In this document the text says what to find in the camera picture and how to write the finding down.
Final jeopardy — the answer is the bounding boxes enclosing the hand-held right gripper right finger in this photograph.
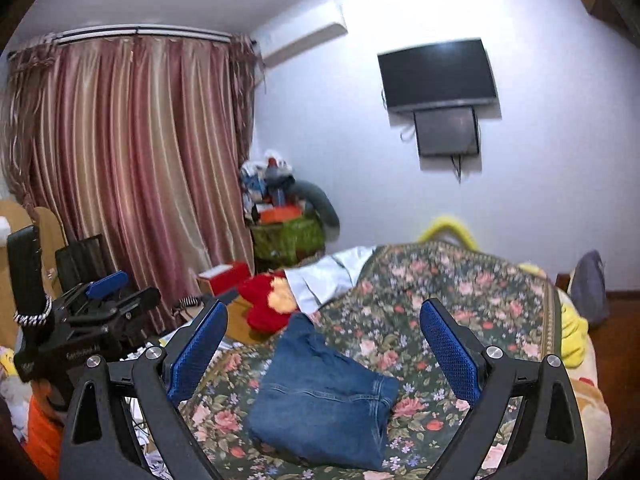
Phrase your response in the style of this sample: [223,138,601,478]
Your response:
[419,297,589,480]

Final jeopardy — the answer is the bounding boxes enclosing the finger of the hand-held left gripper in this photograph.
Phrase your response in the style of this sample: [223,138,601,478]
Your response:
[100,287,162,333]
[62,270,130,311]

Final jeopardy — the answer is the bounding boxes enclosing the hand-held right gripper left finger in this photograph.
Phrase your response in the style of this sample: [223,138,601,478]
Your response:
[59,300,229,480]

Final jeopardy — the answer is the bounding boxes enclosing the blue denim jeans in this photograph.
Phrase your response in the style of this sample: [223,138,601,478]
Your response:
[243,312,401,472]

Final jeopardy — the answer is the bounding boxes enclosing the black panel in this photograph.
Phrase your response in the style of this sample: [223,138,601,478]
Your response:
[55,234,109,295]

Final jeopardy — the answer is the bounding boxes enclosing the red plush toy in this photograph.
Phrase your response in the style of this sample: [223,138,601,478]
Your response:
[237,270,297,334]

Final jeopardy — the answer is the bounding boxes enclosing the red box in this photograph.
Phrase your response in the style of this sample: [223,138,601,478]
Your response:
[196,261,251,297]

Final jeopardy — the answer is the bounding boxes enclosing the dark floral blanket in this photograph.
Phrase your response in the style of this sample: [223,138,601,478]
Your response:
[177,241,563,480]

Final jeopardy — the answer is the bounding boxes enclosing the pink striped curtain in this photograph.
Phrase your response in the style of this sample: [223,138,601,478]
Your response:
[0,35,262,336]

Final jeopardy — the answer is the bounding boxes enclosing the green patterned box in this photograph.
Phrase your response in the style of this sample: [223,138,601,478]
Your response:
[250,215,326,268]

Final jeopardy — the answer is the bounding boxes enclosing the white cloth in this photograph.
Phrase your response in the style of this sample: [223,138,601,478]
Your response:
[285,246,379,314]

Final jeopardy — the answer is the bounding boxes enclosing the grey backpack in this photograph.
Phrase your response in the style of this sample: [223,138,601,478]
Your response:
[569,250,610,325]

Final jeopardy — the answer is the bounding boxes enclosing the cream printed blanket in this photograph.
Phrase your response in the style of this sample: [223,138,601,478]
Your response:
[517,260,614,480]

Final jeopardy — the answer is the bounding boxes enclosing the pile of household clutter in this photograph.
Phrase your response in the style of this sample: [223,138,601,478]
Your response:
[240,149,306,226]

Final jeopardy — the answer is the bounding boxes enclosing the grey stuffed pillow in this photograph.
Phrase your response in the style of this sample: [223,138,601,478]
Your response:
[289,179,342,242]

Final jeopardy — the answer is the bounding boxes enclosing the white air conditioner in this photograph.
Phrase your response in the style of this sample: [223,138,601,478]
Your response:
[252,2,349,69]

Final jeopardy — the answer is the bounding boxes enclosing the black coiled cable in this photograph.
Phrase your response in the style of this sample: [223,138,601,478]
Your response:
[172,295,204,317]

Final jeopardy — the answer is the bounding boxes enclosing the small black wall monitor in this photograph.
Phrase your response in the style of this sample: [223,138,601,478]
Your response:
[413,106,481,158]

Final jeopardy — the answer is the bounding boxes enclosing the white curtain rail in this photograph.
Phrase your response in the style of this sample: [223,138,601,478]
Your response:
[7,24,258,59]

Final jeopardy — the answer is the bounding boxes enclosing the black wall television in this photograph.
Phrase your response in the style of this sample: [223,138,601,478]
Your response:
[377,37,499,114]

